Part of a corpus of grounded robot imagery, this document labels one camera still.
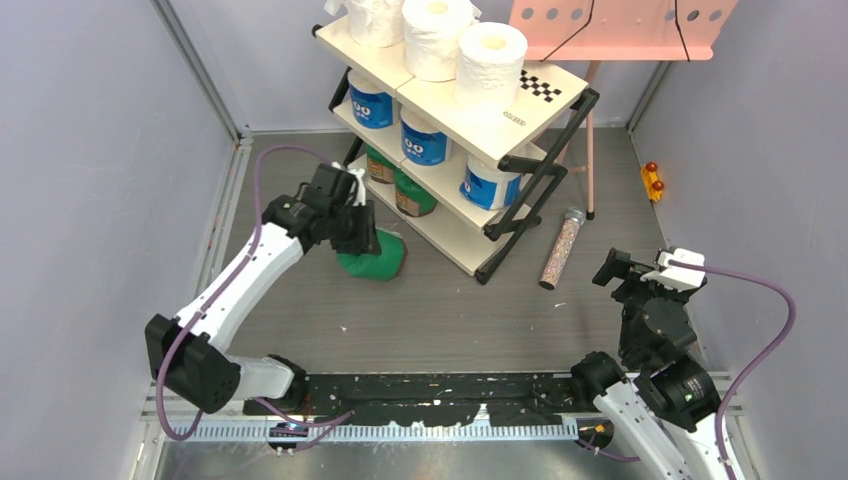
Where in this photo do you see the blue paper towel roll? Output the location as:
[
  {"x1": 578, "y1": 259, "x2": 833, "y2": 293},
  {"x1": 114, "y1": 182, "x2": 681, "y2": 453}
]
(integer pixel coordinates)
[
  {"x1": 347, "y1": 70, "x2": 400, "y2": 129},
  {"x1": 458, "y1": 155, "x2": 522, "y2": 211},
  {"x1": 400, "y1": 106, "x2": 453, "y2": 166}
]

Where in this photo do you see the pink music stand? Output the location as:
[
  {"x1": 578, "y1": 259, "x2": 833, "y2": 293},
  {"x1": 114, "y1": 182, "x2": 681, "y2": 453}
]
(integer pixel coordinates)
[{"x1": 507, "y1": 0, "x2": 739, "y2": 221}]

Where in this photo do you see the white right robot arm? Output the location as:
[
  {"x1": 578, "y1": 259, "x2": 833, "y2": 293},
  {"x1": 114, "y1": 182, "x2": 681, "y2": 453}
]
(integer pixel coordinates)
[{"x1": 570, "y1": 248, "x2": 745, "y2": 479}]

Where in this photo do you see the yellow toy with orange balls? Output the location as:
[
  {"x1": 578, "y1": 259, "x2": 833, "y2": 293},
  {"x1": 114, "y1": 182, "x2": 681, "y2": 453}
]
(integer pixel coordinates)
[{"x1": 640, "y1": 162, "x2": 665, "y2": 203}]

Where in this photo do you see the cream three-tier shelf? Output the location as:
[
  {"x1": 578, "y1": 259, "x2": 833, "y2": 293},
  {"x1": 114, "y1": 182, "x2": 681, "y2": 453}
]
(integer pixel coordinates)
[{"x1": 312, "y1": 17, "x2": 599, "y2": 284}]

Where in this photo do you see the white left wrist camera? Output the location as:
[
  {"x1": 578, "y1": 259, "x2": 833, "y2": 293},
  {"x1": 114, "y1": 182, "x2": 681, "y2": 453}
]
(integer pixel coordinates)
[{"x1": 331, "y1": 162, "x2": 367, "y2": 207}]

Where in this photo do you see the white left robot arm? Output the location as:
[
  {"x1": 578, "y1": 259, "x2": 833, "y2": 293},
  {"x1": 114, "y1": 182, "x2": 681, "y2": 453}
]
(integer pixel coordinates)
[{"x1": 145, "y1": 164, "x2": 381, "y2": 414}]

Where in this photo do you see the white paper towel roll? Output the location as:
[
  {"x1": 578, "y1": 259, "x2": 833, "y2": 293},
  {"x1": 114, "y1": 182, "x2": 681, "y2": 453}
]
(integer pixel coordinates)
[
  {"x1": 402, "y1": 0, "x2": 481, "y2": 82},
  {"x1": 454, "y1": 22, "x2": 528, "y2": 112},
  {"x1": 324, "y1": 0, "x2": 404, "y2": 48}
]

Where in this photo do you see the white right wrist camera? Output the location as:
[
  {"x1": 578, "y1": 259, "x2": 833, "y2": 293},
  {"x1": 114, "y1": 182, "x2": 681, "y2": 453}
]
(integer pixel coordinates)
[{"x1": 640, "y1": 247, "x2": 705, "y2": 292}]

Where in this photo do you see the green package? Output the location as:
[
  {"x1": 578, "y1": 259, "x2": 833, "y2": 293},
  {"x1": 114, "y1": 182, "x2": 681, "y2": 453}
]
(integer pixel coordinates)
[
  {"x1": 394, "y1": 170, "x2": 438, "y2": 218},
  {"x1": 336, "y1": 229, "x2": 407, "y2": 282},
  {"x1": 366, "y1": 146, "x2": 397, "y2": 184}
]

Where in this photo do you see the glitter microphone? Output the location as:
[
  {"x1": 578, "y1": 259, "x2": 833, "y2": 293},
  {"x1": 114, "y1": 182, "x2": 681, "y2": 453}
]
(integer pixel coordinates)
[{"x1": 539, "y1": 208, "x2": 586, "y2": 290}]

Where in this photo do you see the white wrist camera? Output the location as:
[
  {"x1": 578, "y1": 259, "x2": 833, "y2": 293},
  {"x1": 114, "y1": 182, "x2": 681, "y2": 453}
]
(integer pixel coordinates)
[
  {"x1": 640, "y1": 247, "x2": 705, "y2": 292},
  {"x1": 331, "y1": 162, "x2": 367, "y2": 207}
]

